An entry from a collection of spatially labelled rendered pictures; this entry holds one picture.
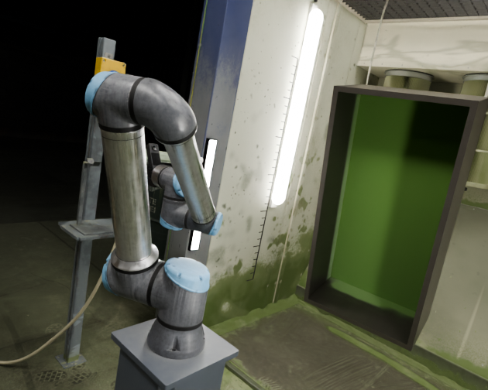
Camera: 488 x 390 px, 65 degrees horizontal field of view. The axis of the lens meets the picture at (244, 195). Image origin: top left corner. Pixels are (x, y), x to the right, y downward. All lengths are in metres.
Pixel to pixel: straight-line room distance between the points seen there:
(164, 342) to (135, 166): 0.56
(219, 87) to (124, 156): 1.11
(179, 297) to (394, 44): 2.49
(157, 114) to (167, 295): 0.57
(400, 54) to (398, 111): 1.02
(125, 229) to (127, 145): 0.27
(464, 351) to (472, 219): 0.95
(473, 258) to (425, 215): 0.98
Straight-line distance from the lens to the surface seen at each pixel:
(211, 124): 2.04
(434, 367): 2.97
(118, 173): 1.07
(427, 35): 3.09
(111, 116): 1.00
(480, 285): 3.06
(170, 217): 1.42
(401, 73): 3.13
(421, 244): 2.27
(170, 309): 1.24
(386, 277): 2.41
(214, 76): 2.03
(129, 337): 1.37
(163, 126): 0.95
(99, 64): 1.86
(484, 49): 2.97
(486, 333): 2.97
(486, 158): 2.95
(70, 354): 2.33
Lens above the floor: 1.39
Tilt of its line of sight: 11 degrees down
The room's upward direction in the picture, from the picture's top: 11 degrees clockwise
